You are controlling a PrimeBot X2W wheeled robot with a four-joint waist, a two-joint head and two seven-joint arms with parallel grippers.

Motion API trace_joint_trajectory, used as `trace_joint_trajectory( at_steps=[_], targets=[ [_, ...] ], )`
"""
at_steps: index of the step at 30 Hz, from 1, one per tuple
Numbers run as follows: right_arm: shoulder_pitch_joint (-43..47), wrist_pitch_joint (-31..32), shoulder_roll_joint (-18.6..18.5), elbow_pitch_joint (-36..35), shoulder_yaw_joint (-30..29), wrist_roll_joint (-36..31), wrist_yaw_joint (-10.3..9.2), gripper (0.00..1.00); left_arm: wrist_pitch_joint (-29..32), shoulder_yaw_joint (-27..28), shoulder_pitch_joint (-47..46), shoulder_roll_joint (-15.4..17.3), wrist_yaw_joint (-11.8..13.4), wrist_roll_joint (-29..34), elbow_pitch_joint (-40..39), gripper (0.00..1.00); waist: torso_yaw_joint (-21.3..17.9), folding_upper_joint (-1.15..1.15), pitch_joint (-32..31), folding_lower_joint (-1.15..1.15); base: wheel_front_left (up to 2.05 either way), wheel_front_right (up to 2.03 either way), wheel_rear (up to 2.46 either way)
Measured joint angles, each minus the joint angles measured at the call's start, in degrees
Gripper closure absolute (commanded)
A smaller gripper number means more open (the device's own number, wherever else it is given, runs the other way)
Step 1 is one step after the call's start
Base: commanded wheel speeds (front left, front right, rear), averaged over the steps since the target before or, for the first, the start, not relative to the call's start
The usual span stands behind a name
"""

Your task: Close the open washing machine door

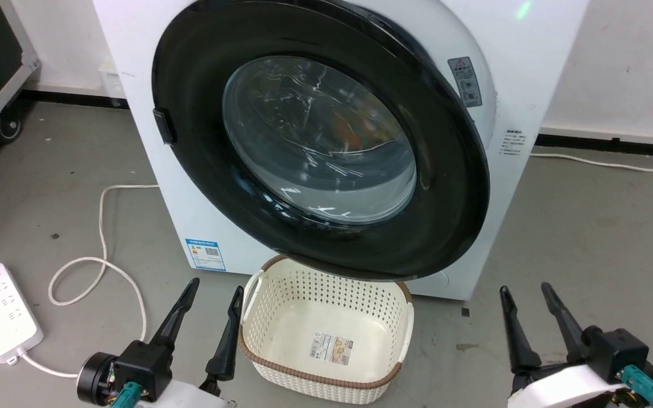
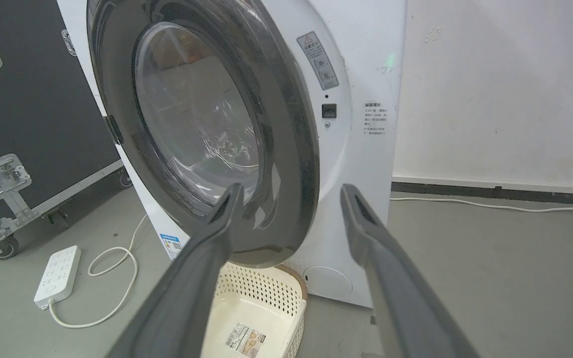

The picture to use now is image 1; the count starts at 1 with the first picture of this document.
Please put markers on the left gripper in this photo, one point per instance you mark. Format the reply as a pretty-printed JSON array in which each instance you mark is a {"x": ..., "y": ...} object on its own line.
[{"x": 139, "y": 368}]

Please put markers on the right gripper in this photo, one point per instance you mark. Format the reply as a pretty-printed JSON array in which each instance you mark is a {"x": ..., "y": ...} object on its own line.
[{"x": 615, "y": 348}]

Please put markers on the black door latch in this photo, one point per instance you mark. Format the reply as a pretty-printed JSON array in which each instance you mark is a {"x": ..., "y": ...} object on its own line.
[{"x": 165, "y": 126}]

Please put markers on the black round washing machine door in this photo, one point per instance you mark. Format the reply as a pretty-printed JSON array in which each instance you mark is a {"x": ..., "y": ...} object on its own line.
[{"x": 202, "y": 62}]

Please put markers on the white front-load washing machine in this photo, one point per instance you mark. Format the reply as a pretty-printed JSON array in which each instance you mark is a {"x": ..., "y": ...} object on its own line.
[{"x": 530, "y": 56}]

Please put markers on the blue energy label sticker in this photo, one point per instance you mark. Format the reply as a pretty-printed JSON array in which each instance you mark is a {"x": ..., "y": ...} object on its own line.
[{"x": 206, "y": 254}]

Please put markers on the white perforated laundry basket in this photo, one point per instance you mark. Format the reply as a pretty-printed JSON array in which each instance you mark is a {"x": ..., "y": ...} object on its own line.
[{"x": 326, "y": 317}]

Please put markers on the basket product label sticker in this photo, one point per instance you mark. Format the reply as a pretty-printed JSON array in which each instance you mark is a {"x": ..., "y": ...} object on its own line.
[{"x": 332, "y": 348}]

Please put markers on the small printed text label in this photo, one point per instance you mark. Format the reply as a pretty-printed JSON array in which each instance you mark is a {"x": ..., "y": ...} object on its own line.
[{"x": 512, "y": 143}]

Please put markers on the grey warning label sticker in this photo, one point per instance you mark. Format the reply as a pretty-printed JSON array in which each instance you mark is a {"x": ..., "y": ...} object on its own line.
[{"x": 465, "y": 82}]

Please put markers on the black caster wheel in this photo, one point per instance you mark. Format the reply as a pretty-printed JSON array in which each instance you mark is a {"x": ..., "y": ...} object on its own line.
[{"x": 7, "y": 127}]

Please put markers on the white wall socket box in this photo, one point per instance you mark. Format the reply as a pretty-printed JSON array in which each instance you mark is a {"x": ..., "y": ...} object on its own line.
[{"x": 112, "y": 79}]

